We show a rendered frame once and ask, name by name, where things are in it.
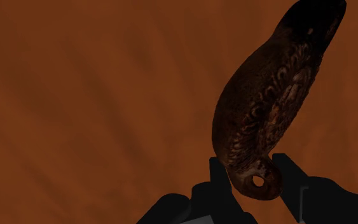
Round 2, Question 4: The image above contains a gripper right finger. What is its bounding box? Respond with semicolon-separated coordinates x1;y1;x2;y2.
272;153;358;224

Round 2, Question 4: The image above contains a brown patterned ceramic jug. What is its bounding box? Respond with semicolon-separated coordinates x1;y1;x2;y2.
211;0;347;201

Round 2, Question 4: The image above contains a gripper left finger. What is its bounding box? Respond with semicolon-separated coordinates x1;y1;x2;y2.
136;157;259;224

